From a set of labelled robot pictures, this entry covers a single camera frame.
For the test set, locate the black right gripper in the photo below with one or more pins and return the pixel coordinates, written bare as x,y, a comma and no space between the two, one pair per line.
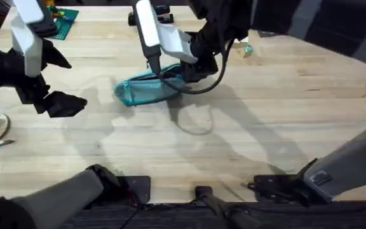
203,52

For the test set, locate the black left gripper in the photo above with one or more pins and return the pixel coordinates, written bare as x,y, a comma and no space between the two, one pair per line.
2,68

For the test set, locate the teal zip bag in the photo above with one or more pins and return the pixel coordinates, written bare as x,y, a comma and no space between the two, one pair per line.
145,90

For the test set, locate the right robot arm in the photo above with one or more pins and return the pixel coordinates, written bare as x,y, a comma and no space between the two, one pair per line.
345,168

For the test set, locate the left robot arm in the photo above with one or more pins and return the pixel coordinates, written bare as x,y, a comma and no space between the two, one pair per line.
59,200

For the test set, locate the left wrist upright plate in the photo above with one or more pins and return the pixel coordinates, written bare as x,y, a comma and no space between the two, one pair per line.
30,47

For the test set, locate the wrist upright plate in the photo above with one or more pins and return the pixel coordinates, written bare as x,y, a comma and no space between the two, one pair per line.
30,47
147,28

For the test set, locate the green board with toy blocks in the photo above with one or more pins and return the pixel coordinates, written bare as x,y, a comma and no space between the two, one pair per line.
63,23

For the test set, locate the right wrist upright plate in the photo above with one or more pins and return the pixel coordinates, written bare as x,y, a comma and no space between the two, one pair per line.
147,28

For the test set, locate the black device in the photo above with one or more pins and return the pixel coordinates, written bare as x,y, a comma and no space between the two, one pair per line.
165,17

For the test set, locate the wooden block with green mark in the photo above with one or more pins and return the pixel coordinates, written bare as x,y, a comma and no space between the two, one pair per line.
246,50

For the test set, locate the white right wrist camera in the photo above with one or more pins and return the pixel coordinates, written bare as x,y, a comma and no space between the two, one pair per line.
176,41

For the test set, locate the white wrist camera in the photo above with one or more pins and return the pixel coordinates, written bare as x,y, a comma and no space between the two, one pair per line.
176,41
38,16

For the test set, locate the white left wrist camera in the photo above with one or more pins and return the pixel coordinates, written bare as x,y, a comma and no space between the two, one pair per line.
38,16

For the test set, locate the black rail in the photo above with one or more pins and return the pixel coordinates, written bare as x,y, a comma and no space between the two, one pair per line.
297,217

